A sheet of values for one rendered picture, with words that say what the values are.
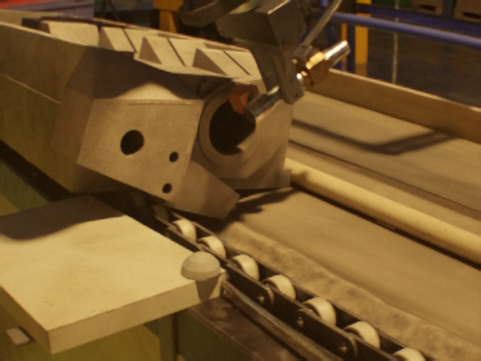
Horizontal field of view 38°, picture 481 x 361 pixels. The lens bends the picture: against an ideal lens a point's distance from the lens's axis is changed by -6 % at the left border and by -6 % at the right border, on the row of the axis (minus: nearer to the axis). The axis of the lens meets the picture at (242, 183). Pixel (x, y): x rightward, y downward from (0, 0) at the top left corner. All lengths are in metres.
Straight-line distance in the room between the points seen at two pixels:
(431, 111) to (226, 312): 0.91
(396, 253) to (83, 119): 0.43
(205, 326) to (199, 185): 0.29
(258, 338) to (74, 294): 0.19
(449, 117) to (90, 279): 0.95
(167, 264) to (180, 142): 0.19
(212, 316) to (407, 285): 0.25
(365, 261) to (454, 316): 0.17
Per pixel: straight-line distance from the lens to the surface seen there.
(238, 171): 1.09
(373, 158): 1.34
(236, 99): 1.03
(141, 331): 0.90
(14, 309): 0.76
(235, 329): 0.74
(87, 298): 0.74
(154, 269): 0.79
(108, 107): 0.88
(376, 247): 0.98
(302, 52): 1.02
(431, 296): 0.86
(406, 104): 1.62
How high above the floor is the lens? 1.15
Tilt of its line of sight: 19 degrees down
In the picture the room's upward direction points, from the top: 1 degrees clockwise
